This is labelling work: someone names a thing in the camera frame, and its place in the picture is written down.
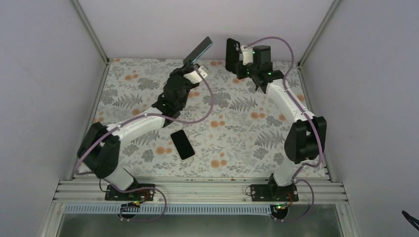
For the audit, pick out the aluminium mounting rail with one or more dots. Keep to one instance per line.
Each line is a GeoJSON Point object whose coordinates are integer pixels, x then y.
{"type": "Point", "coordinates": [200, 191]}

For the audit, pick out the black phone case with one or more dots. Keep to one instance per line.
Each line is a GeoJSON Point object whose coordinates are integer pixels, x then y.
{"type": "Point", "coordinates": [232, 55]}

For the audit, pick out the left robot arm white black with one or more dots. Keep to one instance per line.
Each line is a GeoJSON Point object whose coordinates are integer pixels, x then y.
{"type": "Point", "coordinates": [100, 148]}

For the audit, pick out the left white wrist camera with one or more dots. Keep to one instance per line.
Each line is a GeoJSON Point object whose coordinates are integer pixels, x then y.
{"type": "Point", "coordinates": [198, 73]}

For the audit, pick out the floral patterned table mat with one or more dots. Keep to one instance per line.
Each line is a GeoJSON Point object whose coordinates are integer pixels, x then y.
{"type": "Point", "coordinates": [234, 128]}

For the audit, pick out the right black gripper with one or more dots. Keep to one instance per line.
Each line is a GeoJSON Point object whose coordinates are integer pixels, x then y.
{"type": "Point", "coordinates": [240, 74]}

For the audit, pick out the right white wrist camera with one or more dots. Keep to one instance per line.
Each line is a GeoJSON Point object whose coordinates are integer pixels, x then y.
{"type": "Point", "coordinates": [247, 53]}

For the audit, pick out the phone with beige case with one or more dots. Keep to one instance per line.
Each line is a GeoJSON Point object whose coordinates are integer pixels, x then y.
{"type": "Point", "coordinates": [182, 144]}

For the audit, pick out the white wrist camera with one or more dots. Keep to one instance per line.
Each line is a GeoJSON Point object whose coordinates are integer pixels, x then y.
{"type": "Point", "coordinates": [247, 53]}
{"type": "Point", "coordinates": [198, 73]}

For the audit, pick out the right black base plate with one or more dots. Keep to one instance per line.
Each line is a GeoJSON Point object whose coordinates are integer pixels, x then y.
{"type": "Point", "coordinates": [260, 193]}

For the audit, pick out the white slotted cable duct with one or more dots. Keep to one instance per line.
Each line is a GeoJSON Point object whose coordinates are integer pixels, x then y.
{"type": "Point", "coordinates": [170, 209]}

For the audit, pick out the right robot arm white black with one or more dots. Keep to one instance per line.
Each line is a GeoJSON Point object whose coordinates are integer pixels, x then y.
{"type": "Point", "coordinates": [307, 134]}

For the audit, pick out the black object at edge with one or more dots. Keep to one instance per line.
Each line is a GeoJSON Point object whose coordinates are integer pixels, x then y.
{"type": "Point", "coordinates": [412, 220]}

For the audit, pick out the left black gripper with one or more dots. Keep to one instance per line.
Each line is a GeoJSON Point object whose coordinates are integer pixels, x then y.
{"type": "Point", "coordinates": [184, 69]}

